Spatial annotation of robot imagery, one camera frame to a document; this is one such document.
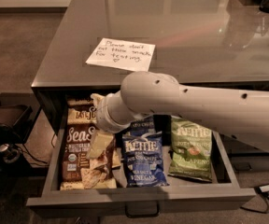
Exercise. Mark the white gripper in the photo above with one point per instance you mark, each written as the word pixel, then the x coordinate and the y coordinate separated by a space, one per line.
pixel 104 117

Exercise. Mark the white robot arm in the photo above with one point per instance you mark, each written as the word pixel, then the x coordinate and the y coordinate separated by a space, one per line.
pixel 239 114

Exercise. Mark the rear yellow Late July bag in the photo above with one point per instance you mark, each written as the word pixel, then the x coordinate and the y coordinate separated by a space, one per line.
pixel 76 102

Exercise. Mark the yellow Late July chip bag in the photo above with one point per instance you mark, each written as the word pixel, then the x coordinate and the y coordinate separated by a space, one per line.
pixel 81 114

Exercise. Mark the middle blue Kettle chip bag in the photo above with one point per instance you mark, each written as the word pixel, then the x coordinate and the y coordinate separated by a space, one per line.
pixel 142 126

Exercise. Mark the blue kettle chip bag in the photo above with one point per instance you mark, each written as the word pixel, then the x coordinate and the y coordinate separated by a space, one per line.
pixel 142 126
pixel 143 160

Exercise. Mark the brown Sea Salt chip bag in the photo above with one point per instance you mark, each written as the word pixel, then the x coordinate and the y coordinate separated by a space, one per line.
pixel 77 144

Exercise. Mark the front blue Kettle chip bag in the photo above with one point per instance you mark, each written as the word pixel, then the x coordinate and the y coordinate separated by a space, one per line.
pixel 143 160

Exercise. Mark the front green Kettle chip bag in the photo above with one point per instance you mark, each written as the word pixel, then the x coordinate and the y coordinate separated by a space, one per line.
pixel 191 146

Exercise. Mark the grey cabinet with counter top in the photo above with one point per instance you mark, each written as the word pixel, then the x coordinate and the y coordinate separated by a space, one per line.
pixel 196 41

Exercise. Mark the open grey top drawer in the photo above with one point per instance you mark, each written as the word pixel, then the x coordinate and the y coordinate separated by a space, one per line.
pixel 181 195

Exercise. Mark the white handwritten paper note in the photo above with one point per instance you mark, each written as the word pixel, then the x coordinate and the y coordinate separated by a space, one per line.
pixel 120 54

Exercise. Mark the lower black drawers at right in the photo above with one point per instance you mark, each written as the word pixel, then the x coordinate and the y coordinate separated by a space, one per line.
pixel 244 157

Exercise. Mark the metal drawer handle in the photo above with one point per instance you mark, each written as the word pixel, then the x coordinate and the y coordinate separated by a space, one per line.
pixel 141 210

